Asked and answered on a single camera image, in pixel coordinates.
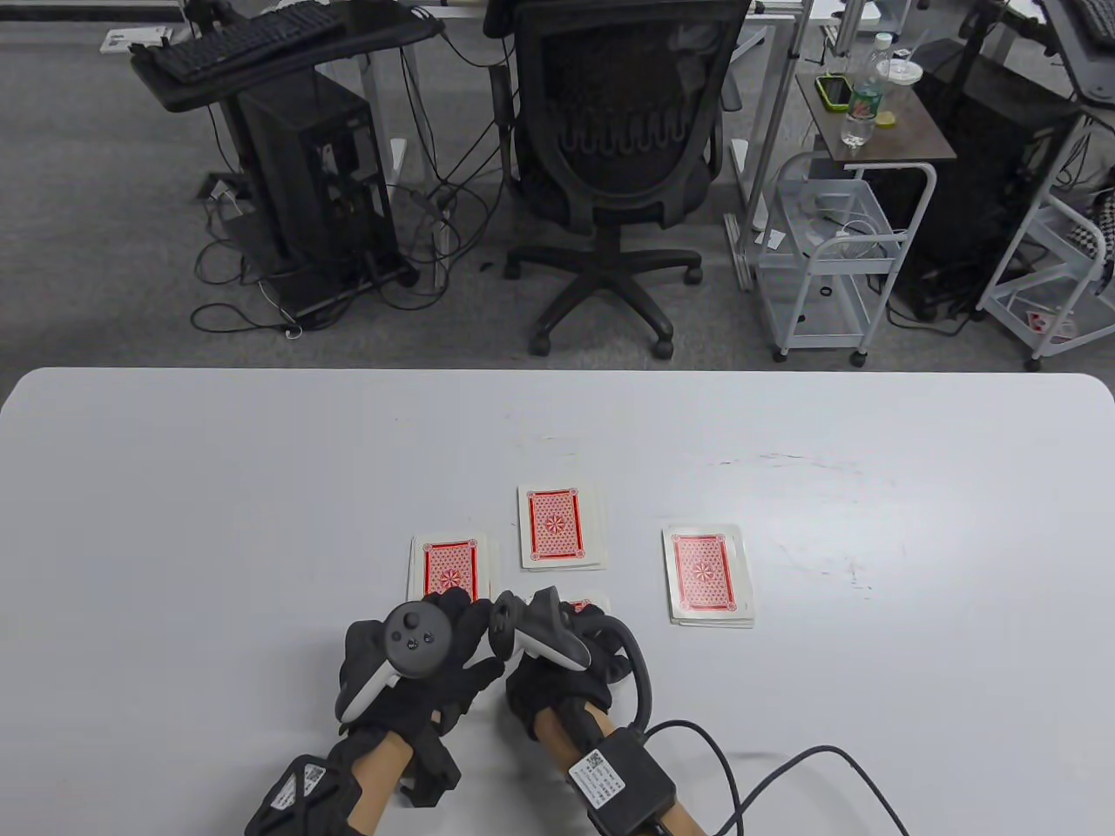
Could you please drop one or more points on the person's right hand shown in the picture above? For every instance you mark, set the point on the person's right hand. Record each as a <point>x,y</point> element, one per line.
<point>557,688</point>

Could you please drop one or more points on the black white checkered cloth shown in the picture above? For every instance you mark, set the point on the black white checkered cloth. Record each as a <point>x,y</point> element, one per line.
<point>1104,218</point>

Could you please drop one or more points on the brown side table white frame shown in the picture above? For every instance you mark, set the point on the brown side table white frame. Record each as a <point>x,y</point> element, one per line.
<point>915,131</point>

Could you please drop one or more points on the black mesh office chair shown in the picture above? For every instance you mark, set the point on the black mesh office chair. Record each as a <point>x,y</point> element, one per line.
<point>627,174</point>

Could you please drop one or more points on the clear bottle green label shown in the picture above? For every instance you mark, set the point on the clear bottle green label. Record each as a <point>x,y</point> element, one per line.
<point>862,104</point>

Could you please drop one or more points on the red and white card packet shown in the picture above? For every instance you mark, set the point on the red and white card packet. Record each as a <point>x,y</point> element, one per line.
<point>1037,322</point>

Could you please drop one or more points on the person's left forearm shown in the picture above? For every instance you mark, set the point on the person's left forearm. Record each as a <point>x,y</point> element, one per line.
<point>375,784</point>

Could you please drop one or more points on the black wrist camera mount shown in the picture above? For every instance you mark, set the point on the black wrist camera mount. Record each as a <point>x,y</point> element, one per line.
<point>431,766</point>

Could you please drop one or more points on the black computer tower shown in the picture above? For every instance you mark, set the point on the black computer tower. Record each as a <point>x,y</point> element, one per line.
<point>305,174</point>
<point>984,174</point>

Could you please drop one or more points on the person's left hand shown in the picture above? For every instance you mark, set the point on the person's left hand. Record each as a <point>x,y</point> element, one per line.
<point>427,701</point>

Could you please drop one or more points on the clear plastic cup with lid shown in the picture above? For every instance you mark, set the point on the clear plastic cup with lid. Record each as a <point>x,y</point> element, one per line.
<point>899,71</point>

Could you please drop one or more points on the black keyboard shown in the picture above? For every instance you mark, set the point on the black keyboard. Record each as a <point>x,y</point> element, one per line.
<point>1099,22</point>
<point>235,39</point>

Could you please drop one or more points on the white desk leg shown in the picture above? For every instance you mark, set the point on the white desk leg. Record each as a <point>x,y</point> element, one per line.
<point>784,87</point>
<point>398,161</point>

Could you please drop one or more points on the dealt red-backed cards pile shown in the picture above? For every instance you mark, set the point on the dealt red-backed cards pile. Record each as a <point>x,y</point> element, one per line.
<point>449,566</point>
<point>557,527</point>
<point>706,575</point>
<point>592,604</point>

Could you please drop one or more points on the white and black VR controller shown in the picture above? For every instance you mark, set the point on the white and black VR controller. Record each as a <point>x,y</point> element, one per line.
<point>544,636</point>
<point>414,640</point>

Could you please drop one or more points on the phone in green case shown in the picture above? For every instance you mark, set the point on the phone in green case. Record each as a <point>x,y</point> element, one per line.
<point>834,91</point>

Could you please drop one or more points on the black hanging power brick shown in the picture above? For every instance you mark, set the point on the black hanging power brick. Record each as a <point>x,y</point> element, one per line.
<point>501,96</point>

